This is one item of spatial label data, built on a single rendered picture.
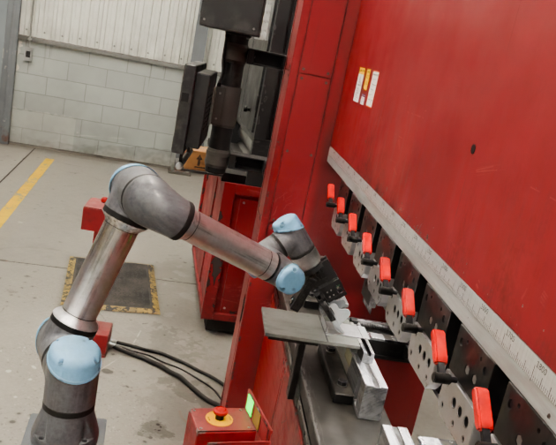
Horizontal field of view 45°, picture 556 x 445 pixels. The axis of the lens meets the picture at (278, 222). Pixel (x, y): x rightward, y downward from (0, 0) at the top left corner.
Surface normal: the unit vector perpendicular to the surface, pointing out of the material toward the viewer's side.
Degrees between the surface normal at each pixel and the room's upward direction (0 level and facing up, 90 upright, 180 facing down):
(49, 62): 90
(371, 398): 90
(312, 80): 90
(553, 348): 90
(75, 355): 8
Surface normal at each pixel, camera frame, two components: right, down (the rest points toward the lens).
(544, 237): -0.98, -0.16
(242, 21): 0.01, 0.25
